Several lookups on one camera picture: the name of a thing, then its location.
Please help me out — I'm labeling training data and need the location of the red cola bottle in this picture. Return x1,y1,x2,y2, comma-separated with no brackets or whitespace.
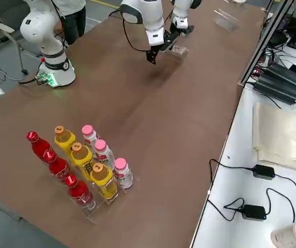
26,131,54,165
42,150,72,184
64,174,96,209

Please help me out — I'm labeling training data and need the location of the person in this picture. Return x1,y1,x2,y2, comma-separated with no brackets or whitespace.
51,0,87,46

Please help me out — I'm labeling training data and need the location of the black adapter cable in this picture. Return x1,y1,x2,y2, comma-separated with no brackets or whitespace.
208,158,255,195
206,197,245,222

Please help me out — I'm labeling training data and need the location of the black power adapter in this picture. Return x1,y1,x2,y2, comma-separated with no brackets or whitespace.
253,164,276,180
242,204,267,221

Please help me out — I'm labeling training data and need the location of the white bottle pink cap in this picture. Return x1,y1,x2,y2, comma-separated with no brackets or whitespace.
82,125,98,153
113,157,134,190
94,139,115,168

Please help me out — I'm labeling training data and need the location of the aluminium frame post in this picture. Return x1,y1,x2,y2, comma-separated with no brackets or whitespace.
238,0,294,87

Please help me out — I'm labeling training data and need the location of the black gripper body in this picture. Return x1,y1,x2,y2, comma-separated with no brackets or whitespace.
169,24,195,36
159,30,182,52

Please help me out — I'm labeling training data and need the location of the yellow bottle orange cap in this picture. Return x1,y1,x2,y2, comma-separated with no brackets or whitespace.
89,162,119,201
54,125,77,153
70,142,94,179

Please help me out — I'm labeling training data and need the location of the black power supply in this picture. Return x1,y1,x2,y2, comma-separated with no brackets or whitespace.
262,63,296,88
253,76,296,105

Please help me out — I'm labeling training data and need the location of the clear acrylic bottle shelf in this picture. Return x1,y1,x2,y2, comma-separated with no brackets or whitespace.
43,144,141,225

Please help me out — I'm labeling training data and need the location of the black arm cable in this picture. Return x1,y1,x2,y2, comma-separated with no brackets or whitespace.
121,6,152,53

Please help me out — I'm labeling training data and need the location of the beige folded cloth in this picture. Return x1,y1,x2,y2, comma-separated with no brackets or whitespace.
252,102,296,174

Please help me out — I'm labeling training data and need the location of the clear plastic holder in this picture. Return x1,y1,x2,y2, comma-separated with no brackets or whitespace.
213,8,240,32

